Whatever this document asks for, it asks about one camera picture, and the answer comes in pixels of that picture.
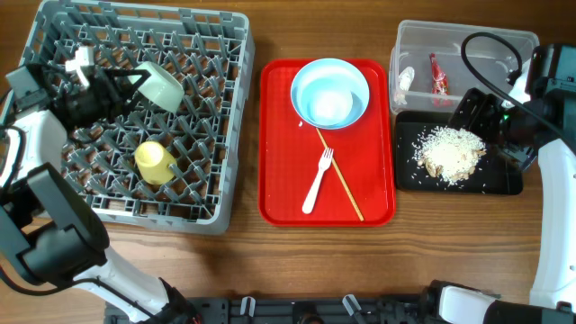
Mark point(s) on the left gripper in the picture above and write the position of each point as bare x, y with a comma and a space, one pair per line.
109, 94

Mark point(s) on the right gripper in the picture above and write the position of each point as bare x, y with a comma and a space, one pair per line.
488, 104

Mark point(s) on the green bowl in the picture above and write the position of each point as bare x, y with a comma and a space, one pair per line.
162, 89

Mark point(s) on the food scraps and rice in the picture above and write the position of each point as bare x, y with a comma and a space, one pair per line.
447, 154

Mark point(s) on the yellow cup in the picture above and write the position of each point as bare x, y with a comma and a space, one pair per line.
153, 162

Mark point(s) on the light blue small bowl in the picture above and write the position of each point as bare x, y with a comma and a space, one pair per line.
331, 104

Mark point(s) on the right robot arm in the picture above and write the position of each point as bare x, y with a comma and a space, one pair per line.
545, 124

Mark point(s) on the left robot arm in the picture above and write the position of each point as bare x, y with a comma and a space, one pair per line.
49, 234

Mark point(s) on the grey dishwasher rack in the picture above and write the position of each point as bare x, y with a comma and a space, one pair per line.
211, 54

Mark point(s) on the black waste tray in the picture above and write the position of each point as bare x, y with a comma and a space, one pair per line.
493, 174

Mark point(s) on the red wrapper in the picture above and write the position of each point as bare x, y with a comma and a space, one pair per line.
440, 83

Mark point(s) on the clear plastic bin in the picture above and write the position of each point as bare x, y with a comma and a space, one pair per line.
417, 39

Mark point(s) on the crumpled white wrapper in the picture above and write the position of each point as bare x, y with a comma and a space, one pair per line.
406, 78

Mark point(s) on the wooden chopstick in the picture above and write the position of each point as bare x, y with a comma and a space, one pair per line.
342, 180

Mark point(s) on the light blue plate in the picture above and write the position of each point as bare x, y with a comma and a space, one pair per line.
326, 67

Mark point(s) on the red plastic tray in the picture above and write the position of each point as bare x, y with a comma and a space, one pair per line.
290, 150

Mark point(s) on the white plastic fork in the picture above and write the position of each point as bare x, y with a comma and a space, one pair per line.
311, 197

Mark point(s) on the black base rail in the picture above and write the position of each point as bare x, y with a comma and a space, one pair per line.
386, 309

